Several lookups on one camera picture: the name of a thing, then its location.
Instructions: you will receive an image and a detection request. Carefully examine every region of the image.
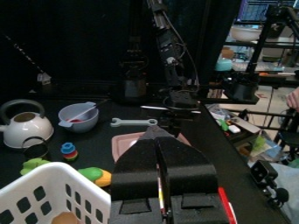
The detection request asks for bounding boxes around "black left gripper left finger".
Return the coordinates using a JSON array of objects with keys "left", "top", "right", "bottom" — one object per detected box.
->
[{"left": 109, "top": 125, "right": 162, "bottom": 224}]

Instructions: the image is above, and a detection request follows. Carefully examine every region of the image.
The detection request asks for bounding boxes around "black camera device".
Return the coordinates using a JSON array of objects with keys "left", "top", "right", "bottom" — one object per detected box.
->
[{"left": 248, "top": 159, "right": 291, "bottom": 209}]

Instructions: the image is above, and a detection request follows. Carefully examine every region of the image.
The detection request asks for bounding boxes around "red and white strip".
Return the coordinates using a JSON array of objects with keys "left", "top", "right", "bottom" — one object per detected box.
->
[{"left": 216, "top": 186, "right": 239, "bottom": 224}]

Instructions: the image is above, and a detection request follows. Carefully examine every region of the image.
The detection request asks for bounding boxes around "pink tray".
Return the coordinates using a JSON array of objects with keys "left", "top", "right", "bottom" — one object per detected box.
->
[{"left": 110, "top": 130, "right": 192, "bottom": 163}]

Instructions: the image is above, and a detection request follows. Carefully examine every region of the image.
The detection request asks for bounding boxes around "white bowl on shelf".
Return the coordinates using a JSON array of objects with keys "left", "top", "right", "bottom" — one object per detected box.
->
[{"left": 228, "top": 25, "right": 267, "bottom": 42}]

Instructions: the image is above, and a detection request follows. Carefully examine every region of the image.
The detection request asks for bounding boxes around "colourful stacked ring toy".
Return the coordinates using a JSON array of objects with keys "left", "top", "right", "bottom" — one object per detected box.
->
[{"left": 60, "top": 142, "right": 80, "bottom": 162}]

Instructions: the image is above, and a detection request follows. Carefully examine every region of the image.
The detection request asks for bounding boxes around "white spoon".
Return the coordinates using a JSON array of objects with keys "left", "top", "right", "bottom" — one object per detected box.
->
[{"left": 66, "top": 99, "right": 109, "bottom": 123}]

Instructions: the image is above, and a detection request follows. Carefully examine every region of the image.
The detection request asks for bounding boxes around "grey-blue bowl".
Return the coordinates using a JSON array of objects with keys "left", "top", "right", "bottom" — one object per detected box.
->
[{"left": 57, "top": 101, "right": 100, "bottom": 135}]

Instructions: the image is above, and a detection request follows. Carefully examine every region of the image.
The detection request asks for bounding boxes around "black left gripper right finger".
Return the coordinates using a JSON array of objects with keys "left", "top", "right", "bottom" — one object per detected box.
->
[{"left": 153, "top": 125, "right": 231, "bottom": 224}]

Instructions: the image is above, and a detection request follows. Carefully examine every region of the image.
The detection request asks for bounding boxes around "person hand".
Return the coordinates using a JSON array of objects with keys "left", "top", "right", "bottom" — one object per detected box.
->
[{"left": 284, "top": 87, "right": 299, "bottom": 114}]

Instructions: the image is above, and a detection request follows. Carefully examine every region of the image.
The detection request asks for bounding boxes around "computer monitor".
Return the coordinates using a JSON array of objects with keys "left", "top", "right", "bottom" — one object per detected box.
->
[{"left": 235, "top": 0, "right": 299, "bottom": 25}]

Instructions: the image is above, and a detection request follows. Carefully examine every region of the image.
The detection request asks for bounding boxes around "white paper tag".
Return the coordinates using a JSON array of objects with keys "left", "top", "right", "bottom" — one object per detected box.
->
[{"left": 36, "top": 72, "right": 52, "bottom": 86}]

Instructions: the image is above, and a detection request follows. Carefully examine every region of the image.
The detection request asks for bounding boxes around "grey toy wrench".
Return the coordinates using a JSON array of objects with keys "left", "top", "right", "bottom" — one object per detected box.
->
[{"left": 109, "top": 117, "right": 158, "bottom": 129}]

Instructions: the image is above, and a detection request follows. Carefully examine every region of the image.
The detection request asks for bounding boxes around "white kettle grey handle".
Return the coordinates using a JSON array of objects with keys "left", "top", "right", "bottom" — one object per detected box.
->
[{"left": 0, "top": 99, "right": 54, "bottom": 150}]

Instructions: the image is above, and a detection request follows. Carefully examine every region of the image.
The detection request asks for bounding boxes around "black camera stand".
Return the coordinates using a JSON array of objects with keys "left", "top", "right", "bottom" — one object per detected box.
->
[{"left": 221, "top": 5, "right": 299, "bottom": 105}]

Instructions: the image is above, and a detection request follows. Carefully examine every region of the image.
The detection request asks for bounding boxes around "box of toys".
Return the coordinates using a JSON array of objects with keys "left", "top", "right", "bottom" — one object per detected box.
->
[{"left": 205, "top": 103, "right": 263, "bottom": 144}]

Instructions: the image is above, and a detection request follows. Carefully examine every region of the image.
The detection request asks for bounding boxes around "white plastic basket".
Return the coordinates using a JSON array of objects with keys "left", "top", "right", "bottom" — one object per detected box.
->
[{"left": 0, "top": 161, "right": 112, "bottom": 224}]

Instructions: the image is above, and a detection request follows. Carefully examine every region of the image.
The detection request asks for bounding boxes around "green and yellow toy corn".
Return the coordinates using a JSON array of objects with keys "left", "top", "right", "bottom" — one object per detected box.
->
[{"left": 77, "top": 166, "right": 113, "bottom": 188}]

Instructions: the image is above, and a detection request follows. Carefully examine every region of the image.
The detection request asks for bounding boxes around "teal round container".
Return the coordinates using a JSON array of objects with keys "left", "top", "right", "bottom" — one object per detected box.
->
[{"left": 213, "top": 58, "right": 233, "bottom": 73}]

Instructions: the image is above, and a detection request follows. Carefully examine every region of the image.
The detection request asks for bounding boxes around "lime green toy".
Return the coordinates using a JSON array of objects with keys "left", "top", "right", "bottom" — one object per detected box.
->
[{"left": 18, "top": 157, "right": 52, "bottom": 176}]

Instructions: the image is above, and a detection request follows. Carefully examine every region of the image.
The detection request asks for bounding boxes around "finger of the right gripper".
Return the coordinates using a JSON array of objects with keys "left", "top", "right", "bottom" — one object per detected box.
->
[
  {"left": 157, "top": 116, "right": 172, "bottom": 133},
  {"left": 169, "top": 116, "right": 184, "bottom": 139}
]

